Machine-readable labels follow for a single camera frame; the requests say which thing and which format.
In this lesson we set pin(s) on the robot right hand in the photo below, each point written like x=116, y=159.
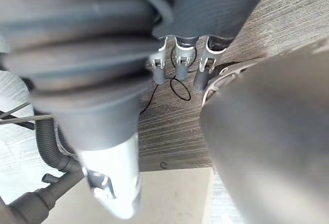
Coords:
x=108, y=41

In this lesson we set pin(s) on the thin metal rod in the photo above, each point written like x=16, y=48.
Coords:
x=38, y=117

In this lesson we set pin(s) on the beige flat board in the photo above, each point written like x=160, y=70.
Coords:
x=174, y=195

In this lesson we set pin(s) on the dark grey pipe fitting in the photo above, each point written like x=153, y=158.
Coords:
x=38, y=195

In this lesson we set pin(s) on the silver robot leg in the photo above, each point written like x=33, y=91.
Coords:
x=270, y=136

